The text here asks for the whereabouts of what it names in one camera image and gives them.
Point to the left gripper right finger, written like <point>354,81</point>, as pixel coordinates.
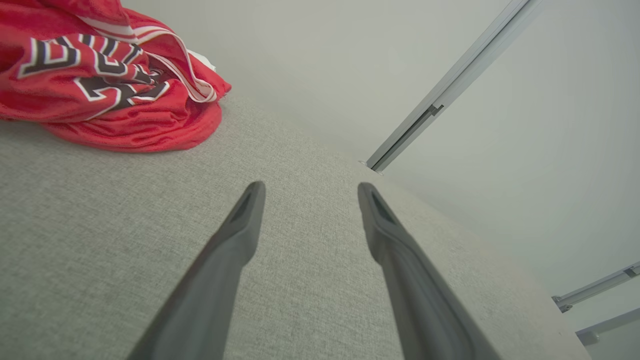
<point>420,300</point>

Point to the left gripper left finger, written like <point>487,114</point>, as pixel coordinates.
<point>210,280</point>

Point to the red shirt with white sleeves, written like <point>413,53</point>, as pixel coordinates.
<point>125,120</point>

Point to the grey metal frame rail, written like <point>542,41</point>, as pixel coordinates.
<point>595,290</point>
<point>615,324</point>

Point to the grey metal partition post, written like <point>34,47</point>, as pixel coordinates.
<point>482,50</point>

